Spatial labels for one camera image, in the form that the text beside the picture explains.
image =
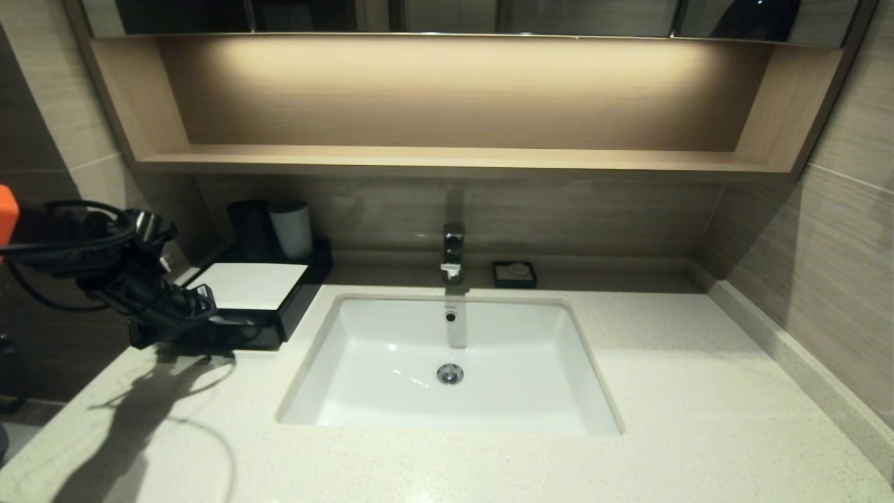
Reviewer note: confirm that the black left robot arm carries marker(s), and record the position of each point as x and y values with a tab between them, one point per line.
91	251

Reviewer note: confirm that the white rectangular sheet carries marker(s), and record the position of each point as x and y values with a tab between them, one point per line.
251	286

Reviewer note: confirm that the beige soap bar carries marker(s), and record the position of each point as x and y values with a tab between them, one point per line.
518	269

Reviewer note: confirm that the chrome sink drain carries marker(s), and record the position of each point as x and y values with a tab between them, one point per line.
450	374

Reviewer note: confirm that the chrome faucet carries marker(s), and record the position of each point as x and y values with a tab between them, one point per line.
452	250

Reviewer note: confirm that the black box housing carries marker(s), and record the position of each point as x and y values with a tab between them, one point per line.
318	269

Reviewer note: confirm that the mirror cabinet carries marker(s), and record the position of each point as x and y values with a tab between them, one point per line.
447	15

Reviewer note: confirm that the black soap dish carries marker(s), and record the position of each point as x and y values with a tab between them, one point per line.
499	279

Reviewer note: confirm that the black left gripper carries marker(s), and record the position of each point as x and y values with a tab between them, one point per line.
167	314

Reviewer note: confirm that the black box drawer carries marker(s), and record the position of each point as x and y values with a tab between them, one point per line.
258	335

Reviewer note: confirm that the wooden wall shelf niche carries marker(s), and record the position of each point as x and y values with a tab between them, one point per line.
447	105

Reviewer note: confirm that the white sink basin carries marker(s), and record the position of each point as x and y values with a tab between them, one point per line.
489	391

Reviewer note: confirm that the black cup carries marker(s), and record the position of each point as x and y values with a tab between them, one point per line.
248	230

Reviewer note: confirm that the white cup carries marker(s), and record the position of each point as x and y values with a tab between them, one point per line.
292	230

